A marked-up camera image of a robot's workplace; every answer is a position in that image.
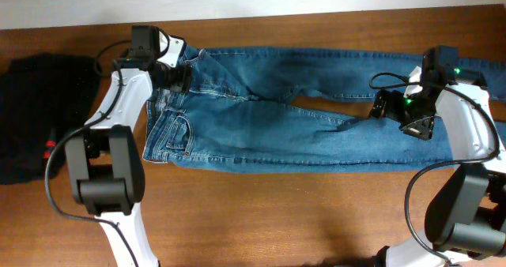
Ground blue denim jeans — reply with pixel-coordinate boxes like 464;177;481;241
142;45;506;175

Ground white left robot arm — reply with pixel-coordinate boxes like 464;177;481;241
62;25;191;266

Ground black fabric bag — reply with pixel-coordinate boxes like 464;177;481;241
1;53;100;185

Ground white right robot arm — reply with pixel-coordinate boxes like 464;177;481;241
370;46;505;266

